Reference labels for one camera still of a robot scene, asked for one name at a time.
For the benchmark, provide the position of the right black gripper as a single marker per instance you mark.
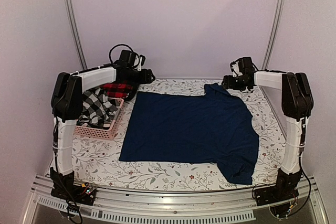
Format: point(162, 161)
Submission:
point(229, 84)

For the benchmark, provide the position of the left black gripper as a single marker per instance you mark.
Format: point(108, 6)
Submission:
point(146, 78)

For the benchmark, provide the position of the navy blue t-shirt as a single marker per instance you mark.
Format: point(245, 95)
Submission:
point(215, 127)

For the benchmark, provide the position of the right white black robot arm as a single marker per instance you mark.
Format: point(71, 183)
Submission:
point(296, 104)

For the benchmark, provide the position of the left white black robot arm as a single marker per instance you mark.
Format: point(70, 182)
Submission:
point(67, 106)

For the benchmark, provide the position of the pink plastic laundry basket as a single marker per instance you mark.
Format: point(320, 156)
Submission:
point(107, 131)

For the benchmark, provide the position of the red black plaid shirt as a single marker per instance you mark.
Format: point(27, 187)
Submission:
point(125, 90)

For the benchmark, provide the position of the black white checkered cloth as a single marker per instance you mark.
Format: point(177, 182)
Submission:
point(97, 108)

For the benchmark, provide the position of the floral patterned table mat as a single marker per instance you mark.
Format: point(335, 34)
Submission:
point(97, 161)

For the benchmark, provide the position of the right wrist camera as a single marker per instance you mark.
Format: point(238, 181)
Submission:
point(234, 66)

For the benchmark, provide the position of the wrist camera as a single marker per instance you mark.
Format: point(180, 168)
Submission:
point(141, 61)
point(234, 66)

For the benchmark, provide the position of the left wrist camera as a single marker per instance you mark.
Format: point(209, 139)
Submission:
point(141, 61)

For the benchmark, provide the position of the right aluminium frame post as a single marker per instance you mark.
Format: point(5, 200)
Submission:
point(273, 33)

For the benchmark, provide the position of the aluminium frame post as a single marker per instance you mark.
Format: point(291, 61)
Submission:
point(75, 33)
point(273, 33)

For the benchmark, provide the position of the front aluminium rail base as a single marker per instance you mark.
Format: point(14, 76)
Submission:
point(124, 205)

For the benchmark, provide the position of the left aluminium frame post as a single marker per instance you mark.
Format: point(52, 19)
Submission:
point(75, 33)

